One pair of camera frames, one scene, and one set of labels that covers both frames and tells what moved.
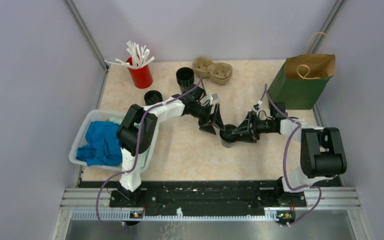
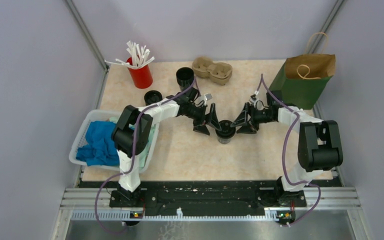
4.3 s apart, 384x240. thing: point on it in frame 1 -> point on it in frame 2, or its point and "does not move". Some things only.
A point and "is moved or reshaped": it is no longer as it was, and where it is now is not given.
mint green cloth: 120,120 does not move
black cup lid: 227,136 is moved or reshaped
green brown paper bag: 301,79 does not move
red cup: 141,76 does not move
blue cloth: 103,146 does not move
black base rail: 201,197 does not move
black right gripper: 245,128 -> 241,118
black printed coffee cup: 228,144 is moved or reshaped
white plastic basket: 97,116 does not move
